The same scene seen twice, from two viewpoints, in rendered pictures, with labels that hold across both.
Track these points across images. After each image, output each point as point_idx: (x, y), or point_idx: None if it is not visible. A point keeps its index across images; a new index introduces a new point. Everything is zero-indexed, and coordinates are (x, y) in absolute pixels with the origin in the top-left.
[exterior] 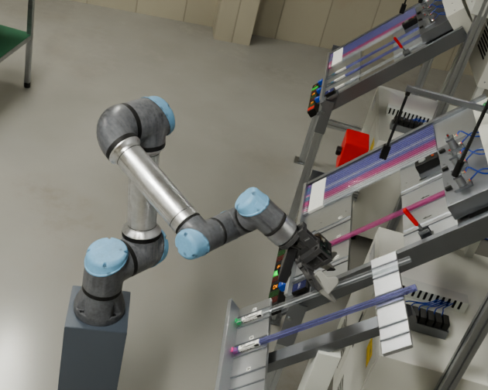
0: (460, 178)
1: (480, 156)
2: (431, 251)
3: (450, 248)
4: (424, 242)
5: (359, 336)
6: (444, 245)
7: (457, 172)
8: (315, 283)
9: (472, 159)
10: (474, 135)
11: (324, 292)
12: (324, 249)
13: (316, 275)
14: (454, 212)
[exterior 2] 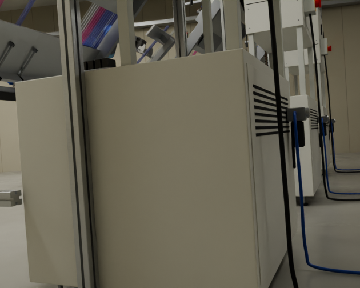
0: (199, 10)
1: None
2: (194, 38)
3: (200, 32)
4: (190, 35)
5: (155, 58)
6: (197, 32)
7: (191, 2)
8: (137, 50)
9: None
10: None
11: (140, 51)
12: (139, 38)
13: (138, 48)
14: (198, 20)
